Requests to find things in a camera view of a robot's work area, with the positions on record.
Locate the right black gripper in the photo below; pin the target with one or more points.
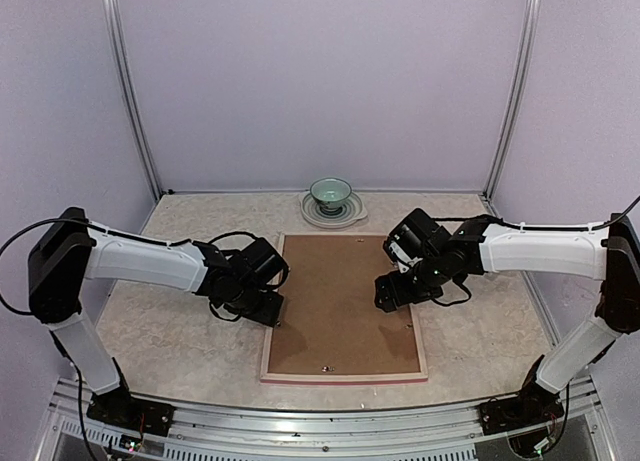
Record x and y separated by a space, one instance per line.
402 297

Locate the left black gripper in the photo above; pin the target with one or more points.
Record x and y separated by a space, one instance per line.
269 312

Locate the brown backing board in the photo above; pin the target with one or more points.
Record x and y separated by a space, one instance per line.
345 306

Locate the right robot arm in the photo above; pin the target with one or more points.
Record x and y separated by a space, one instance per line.
427 256

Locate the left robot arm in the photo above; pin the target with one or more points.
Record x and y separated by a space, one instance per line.
243 282

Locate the striped ceramic plate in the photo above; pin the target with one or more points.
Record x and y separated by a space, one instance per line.
351 212

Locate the green ceramic bowl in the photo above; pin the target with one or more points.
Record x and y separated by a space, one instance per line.
330 194

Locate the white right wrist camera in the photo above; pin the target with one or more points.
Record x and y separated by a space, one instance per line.
397 255

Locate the pink wooden picture frame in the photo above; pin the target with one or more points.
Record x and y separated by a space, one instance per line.
345 378

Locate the aluminium front rail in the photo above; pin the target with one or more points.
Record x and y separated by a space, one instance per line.
441 432

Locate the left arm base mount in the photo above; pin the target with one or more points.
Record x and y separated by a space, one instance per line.
121 409

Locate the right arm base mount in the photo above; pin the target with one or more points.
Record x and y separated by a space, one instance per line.
532 405

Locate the right aluminium corner post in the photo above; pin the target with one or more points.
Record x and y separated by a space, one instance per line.
515 97

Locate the aluminium corner post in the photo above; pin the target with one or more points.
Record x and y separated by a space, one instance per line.
118 47
515 97

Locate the left aluminium corner post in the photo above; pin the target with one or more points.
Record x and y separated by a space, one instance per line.
118 47

